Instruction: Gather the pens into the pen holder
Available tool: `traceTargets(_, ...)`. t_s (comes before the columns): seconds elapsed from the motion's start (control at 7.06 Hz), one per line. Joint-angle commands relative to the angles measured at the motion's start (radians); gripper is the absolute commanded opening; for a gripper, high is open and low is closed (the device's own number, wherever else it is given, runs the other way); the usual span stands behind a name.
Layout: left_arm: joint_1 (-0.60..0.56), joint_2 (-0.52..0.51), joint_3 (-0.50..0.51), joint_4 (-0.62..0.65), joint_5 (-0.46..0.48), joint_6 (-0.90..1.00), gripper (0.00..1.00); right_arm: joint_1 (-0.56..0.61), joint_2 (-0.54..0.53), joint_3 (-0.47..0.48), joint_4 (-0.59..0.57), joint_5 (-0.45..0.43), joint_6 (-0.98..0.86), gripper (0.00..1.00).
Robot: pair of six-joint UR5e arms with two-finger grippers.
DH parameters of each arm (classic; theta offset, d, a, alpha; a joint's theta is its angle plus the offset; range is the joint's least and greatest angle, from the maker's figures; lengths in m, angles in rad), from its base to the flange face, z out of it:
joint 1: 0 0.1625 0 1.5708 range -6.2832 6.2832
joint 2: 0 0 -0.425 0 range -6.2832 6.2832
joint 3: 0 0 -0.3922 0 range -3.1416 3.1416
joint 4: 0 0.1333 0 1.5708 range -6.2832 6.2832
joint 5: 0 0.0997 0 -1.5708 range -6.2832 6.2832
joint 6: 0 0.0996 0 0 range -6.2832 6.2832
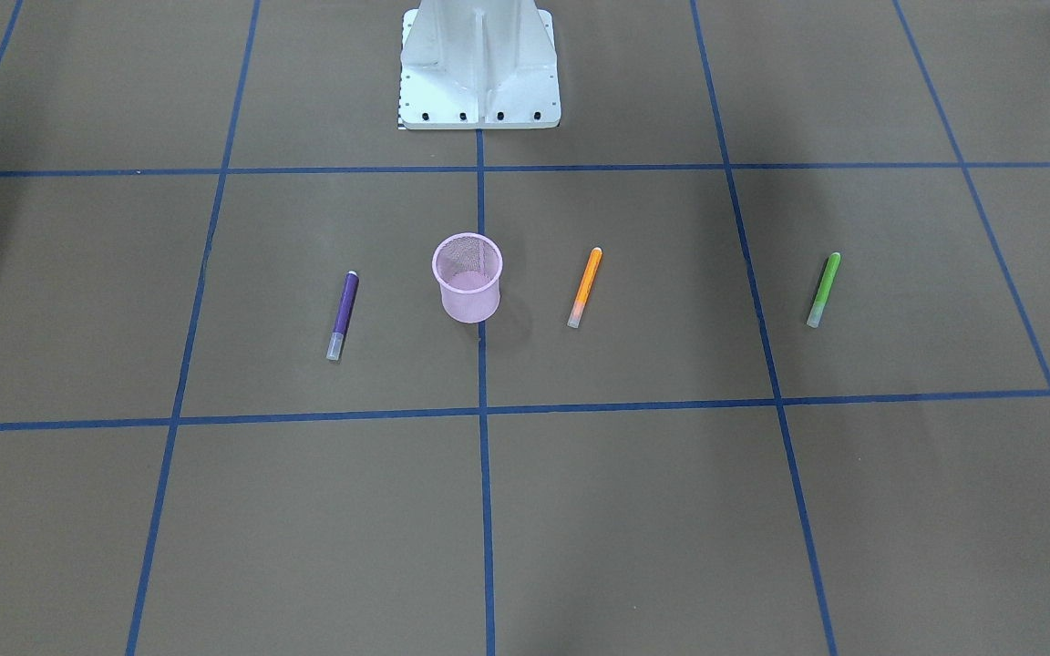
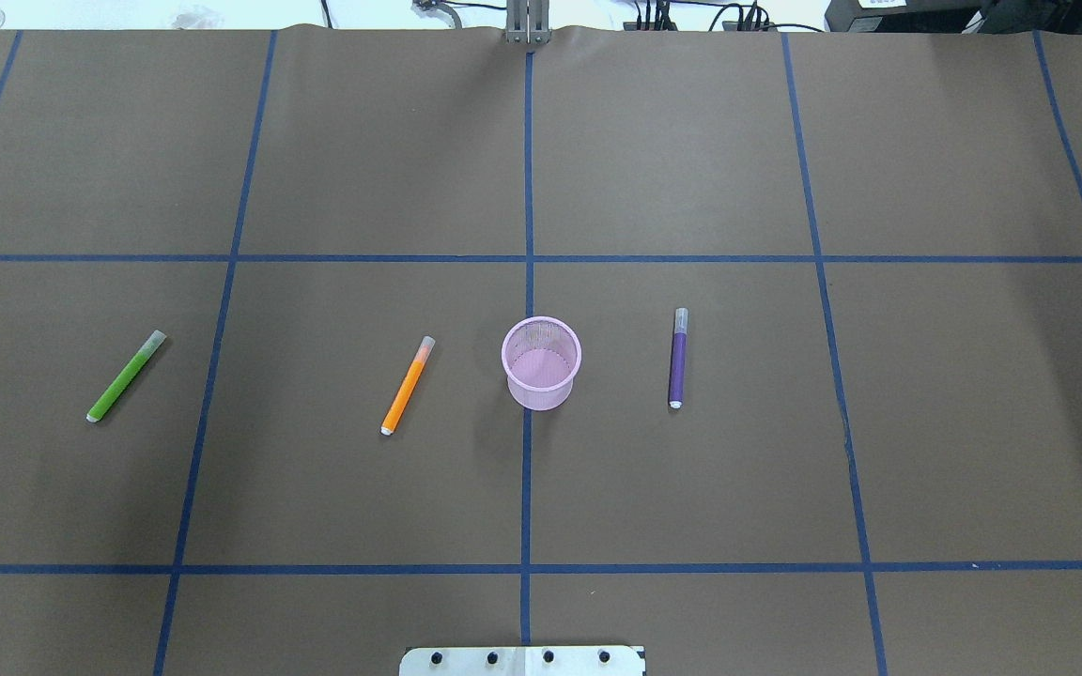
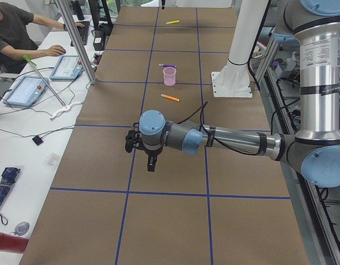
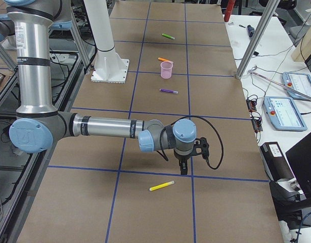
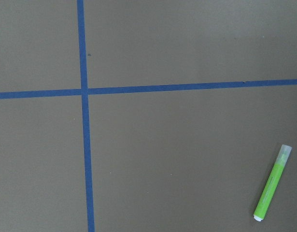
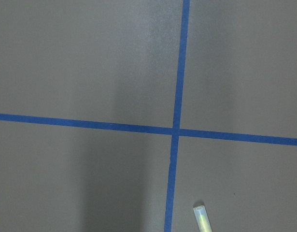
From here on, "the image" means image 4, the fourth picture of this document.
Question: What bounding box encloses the teach pendant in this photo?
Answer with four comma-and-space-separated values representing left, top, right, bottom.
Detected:
282, 72, 311, 101
263, 96, 307, 132

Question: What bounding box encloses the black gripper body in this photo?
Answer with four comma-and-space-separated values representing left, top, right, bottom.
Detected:
174, 150, 191, 166

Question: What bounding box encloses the black box with label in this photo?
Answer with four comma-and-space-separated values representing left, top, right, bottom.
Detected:
260, 142, 295, 191

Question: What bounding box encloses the far teach pendant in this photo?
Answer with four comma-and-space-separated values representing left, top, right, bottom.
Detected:
282, 72, 311, 101

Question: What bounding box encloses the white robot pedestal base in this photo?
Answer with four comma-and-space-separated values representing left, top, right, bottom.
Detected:
84, 0, 129, 84

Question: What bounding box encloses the pink mesh pen holder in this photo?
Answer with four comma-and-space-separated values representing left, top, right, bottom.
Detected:
160, 61, 173, 79

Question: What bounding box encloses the near teach pendant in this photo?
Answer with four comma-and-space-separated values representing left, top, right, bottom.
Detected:
263, 96, 307, 132

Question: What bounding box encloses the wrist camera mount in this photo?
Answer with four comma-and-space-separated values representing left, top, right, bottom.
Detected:
191, 137, 209, 161

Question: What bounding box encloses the yellow highlighter pen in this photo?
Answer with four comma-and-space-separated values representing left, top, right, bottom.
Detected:
149, 180, 175, 191

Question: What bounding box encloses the black monitor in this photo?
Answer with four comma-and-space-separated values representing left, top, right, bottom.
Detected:
286, 132, 311, 197

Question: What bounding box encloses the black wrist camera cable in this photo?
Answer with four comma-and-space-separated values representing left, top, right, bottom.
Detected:
157, 115, 224, 170

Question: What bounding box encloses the purple marker pen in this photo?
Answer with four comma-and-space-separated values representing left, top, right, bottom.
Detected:
159, 89, 179, 94

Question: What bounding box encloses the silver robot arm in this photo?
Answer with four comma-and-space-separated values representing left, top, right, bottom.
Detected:
7, 1, 196, 175

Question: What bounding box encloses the aluminium frame post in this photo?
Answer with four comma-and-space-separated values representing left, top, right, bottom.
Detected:
235, 0, 280, 79

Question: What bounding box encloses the green highlighter pen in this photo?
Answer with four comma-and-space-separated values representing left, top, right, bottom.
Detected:
161, 33, 175, 40

